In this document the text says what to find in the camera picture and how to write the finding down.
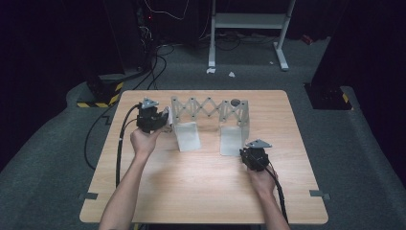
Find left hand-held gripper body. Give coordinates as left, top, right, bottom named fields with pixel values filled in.
left=135, top=97, right=165, bottom=134

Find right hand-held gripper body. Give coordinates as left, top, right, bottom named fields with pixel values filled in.
left=240, top=138, right=273, bottom=173

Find white cloth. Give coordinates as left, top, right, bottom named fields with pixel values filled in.
left=162, top=105, right=175, bottom=132

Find expandable grey metal book stand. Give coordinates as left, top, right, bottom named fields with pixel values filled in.
left=170, top=95, right=250, bottom=157

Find person's left hand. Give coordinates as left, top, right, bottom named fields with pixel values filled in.
left=129, top=125, right=163, bottom=160

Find person's right hand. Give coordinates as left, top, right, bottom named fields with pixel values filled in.
left=247, top=166, right=278, bottom=197

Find black yellow striped base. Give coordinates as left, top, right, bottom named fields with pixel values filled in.
left=304, top=83, right=354, bottom=111
left=76, top=75, right=124, bottom=109

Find dark equipment rack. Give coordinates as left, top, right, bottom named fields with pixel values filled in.
left=101, top=0, right=158, bottom=73

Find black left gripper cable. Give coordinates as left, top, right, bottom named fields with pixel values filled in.
left=115, top=103, right=142, bottom=189

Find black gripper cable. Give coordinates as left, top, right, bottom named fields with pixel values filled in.
left=264, top=160, right=289, bottom=223
left=115, top=103, right=142, bottom=189

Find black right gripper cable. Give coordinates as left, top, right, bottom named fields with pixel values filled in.
left=264, top=160, right=289, bottom=223

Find black floor cable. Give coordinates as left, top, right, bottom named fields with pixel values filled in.
left=83, top=44, right=176, bottom=171

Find black cable bundle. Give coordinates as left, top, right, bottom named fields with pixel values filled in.
left=199, top=30, right=279, bottom=52

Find thin white hanging cable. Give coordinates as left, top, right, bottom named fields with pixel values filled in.
left=143, top=0, right=190, bottom=22

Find white metal stand frame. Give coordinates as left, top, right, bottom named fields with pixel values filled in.
left=208, top=0, right=296, bottom=72

